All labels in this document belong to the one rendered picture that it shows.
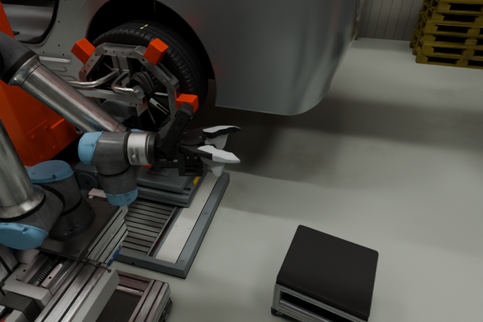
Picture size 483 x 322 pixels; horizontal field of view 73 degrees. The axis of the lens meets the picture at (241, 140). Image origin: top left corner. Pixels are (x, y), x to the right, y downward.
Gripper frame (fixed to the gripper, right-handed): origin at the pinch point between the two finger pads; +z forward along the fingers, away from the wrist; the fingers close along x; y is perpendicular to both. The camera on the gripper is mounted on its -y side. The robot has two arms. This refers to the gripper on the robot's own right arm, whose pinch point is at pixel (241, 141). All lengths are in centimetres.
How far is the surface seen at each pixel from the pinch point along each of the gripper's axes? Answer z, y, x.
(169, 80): -36, 13, -89
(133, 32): -53, -7, -100
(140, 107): -46, 21, -72
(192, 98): -25, 23, -91
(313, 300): 30, 91, -29
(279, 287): 17, 91, -35
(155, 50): -40, -1, -88
